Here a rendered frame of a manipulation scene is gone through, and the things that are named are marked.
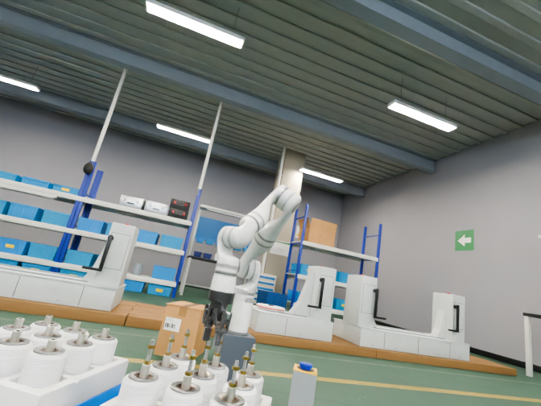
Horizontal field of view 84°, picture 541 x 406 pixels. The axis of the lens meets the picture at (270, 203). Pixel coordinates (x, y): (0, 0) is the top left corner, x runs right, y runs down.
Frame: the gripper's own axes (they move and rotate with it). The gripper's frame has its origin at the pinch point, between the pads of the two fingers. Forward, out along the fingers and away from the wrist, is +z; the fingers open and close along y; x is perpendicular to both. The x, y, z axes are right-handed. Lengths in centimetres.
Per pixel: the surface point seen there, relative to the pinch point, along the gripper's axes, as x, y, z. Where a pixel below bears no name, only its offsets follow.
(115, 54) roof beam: -44, -469, -340
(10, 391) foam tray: -43.5, -16.3, 17.9
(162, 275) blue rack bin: 126, -437, 10
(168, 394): -13.6, 9.6, 10.4
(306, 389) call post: 23.2, 18.9, 7.7
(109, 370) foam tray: -18.5, -30.0, 18.2
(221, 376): 8.3, -3.3, 11.6
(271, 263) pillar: 397, -499, -54
